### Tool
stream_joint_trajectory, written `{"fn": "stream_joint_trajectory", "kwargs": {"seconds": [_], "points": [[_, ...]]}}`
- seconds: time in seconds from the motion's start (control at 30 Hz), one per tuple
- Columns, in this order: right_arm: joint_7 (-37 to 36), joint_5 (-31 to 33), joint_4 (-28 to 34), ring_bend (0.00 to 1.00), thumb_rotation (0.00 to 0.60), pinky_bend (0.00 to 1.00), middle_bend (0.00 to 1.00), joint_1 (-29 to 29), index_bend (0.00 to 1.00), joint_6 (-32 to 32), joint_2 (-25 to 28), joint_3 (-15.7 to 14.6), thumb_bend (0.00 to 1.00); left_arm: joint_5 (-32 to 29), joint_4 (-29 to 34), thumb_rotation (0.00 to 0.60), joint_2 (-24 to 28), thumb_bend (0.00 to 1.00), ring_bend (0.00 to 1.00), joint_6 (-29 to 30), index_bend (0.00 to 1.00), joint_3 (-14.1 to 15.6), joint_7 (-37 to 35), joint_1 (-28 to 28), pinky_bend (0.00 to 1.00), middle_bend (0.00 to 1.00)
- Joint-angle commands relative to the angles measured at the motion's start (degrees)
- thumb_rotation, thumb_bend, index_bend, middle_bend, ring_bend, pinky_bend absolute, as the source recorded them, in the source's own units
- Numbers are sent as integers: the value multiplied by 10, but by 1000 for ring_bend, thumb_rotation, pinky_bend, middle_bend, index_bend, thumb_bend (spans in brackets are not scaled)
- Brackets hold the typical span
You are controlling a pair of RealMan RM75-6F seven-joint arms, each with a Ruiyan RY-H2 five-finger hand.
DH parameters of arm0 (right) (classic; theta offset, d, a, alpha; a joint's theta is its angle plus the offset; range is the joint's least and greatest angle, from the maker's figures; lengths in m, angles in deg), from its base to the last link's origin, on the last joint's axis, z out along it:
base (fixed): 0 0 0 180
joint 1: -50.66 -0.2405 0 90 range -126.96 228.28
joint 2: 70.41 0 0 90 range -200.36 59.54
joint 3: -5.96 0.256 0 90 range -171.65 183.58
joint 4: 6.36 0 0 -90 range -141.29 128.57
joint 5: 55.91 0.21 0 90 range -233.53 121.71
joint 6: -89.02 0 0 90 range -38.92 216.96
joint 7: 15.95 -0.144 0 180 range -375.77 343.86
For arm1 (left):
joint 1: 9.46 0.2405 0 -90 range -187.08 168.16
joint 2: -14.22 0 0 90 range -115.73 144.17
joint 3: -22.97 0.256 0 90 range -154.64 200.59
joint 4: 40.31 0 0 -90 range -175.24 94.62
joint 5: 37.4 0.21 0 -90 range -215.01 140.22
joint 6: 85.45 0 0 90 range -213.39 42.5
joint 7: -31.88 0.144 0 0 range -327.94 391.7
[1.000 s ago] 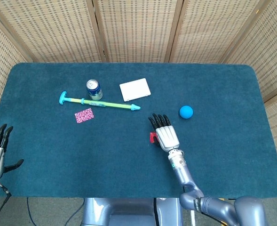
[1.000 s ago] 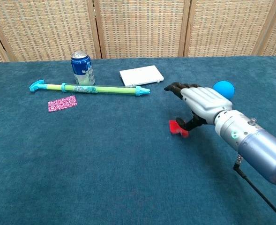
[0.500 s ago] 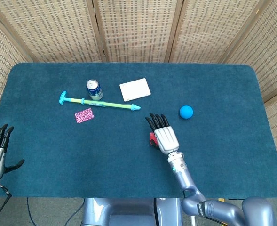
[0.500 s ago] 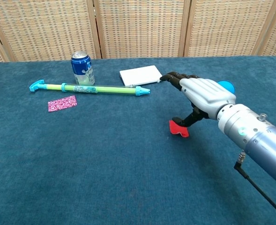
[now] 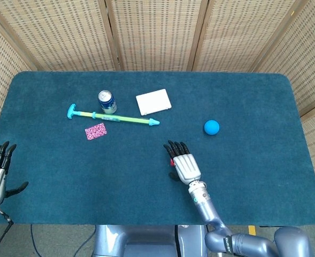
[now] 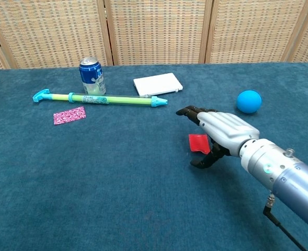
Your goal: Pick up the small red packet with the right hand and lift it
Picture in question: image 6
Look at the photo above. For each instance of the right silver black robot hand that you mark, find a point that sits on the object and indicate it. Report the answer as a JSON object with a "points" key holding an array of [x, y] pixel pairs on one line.
{"points": [[227, 128]]}

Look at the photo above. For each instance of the red plastic piece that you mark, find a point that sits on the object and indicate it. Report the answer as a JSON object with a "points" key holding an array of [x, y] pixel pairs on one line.
{"points": [[196, 142]]}

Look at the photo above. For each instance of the blue ball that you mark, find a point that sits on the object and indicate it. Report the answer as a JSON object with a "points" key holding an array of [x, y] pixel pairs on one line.
{"points": [[249, 102]]}

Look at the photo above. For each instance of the white flat plastic case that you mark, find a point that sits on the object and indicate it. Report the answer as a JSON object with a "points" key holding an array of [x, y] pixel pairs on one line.
{"points": [[156, 83]]}

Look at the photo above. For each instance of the green cyan toy pump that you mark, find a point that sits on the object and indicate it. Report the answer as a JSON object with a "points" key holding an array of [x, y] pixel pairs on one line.
{"points": [[117, 100]]}

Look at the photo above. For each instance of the blue drink can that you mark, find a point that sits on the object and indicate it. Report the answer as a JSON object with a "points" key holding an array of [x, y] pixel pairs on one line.
{"points": [[91, 75]]}

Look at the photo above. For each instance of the teal table carpet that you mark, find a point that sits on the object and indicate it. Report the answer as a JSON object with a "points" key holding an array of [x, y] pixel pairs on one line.
{"points": [[91, 183]]}

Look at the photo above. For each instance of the pink patterned card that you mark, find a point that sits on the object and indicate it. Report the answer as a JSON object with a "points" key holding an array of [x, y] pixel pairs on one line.
{"points": [[70, 115]]}

